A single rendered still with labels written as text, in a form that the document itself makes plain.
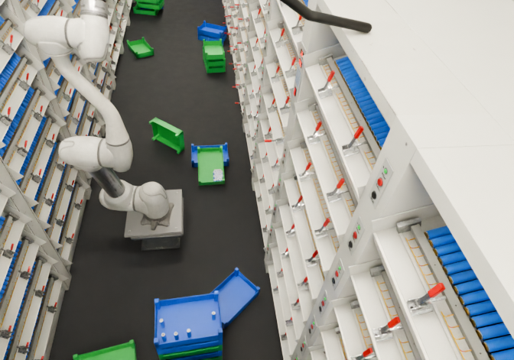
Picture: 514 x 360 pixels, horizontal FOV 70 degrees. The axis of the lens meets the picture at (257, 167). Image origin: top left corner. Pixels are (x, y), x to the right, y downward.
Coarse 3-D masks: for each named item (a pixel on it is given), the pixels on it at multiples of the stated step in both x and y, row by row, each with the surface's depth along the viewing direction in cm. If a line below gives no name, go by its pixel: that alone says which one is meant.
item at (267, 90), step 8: (264, 88) 219; (264, 96) 220; (272, 112) 208; (272, 120) 204; (272, 128) 200; (280, 128) 198; (280, 136) 194; (280, 144) 190; (280, 152) 186; (280, 160) 178
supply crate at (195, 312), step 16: (160, 304) 177; (176, 304) 179; (192, 304) 180; (208, 304) 180; (176, 320) 174; (192, 320) 174; (208, 320) 175; (160, 336) 168; (192, 336) 169; (208, 336) 165
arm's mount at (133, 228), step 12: (168, 192) 250; (180, 192) 251; (180, 204) 244; (132, 216) 235; (180, 216) 237; (132, 228) 229; (144, 228) 230; (156, 228) 230; (168, 228) 231; (180, 228) 232
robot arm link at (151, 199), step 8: (144, 184) 219; (152, 184) 219; (160, 184) 223; (136, 192) 220; (144, 192) 215; (152, 192) 215; (160, 192) 218; (136, 200) 218; (144, 200) 216; (152, 200) 216; (160, 200) 218; (136, 208) 220; (144, 208) 220; (152, 208) 219; (160, 208) 222; (168, 208) 233; (152, 216) 226; (160, 216) 228
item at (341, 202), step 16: (304, 112) 144; (320, 112) 138; (304, 128) 138; (320, 128) 136; (320, 144) 131; (320, 160) 126; (336, 160) 124; (320, 176) 122; (336, 176) 120; (336, 192) 113; (352, 192) 111; (336, 208) 112; (352, 208) 110; (336, 224) 109
